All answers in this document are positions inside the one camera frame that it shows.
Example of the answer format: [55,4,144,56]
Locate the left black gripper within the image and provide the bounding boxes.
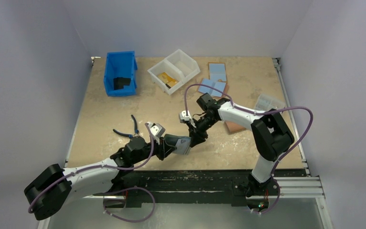
[132,135,176,164]

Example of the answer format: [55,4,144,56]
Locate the green card holder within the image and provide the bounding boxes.
[163,134,191,155]

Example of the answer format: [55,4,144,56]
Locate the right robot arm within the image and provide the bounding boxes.
[179,93,295,194]

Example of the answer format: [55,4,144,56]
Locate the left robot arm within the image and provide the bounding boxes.
[24,135,184,220]

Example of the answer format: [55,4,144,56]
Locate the pink leather pouch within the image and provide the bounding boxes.
[225,121,246,134]

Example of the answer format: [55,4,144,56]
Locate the open blue brown wallet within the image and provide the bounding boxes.
[197,62,228,98]

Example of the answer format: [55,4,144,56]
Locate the white divided tray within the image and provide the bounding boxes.
[147,49,200,95]

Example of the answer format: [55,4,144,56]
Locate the clear plastic organizer box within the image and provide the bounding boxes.
[254,94,286,111]

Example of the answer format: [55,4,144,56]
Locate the black block in bin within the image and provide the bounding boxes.
[113,77,131,90]

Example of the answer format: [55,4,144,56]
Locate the blue plastic bin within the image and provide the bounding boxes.
[103,51,138,97]

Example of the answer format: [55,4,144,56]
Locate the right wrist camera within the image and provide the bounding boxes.
[179,110,192,123]

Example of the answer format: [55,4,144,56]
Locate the blue handled pliers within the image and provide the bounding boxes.
[112,114,140,139]

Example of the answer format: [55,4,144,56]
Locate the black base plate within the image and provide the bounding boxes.
[92,170,287,208]

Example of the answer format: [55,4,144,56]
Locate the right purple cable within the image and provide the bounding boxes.
[183,83,314,216]

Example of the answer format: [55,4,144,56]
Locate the aluminium rail frame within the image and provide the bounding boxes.
[37,172,334,229]

